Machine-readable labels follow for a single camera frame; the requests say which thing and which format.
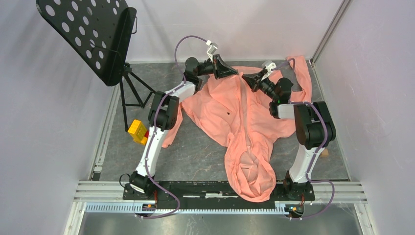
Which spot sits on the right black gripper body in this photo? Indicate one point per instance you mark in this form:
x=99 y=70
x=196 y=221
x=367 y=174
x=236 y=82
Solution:
x=265 y=85

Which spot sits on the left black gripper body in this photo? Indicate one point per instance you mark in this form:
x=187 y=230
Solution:
x=207 y=68

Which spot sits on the salmon pink zip jacket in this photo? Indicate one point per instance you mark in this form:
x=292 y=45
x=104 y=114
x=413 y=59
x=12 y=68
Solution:
x=231 y=114

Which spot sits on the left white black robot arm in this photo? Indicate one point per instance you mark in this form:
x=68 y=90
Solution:
x=163 y=116

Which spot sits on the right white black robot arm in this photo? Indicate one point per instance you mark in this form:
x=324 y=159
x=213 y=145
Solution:
x=314 y=128

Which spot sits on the small wooden cube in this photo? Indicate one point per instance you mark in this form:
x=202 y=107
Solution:
x=324 y=153

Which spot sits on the yellow and red toy block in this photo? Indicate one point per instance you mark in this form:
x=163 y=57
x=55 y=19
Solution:
x=138 y=132

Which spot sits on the black perforated music stand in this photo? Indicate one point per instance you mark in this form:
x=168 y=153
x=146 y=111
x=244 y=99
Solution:
x=100 y=32

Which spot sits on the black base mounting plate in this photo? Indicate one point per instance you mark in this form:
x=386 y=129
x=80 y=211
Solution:
x=220 y=195

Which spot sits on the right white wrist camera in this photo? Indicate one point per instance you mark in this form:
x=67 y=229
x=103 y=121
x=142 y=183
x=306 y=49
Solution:
x=269 y=66

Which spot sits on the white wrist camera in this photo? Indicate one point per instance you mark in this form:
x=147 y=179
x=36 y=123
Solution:
x=269 y=66
x=211 y=48

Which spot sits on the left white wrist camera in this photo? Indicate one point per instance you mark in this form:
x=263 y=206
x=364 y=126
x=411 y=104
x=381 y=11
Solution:
x=211 y=48

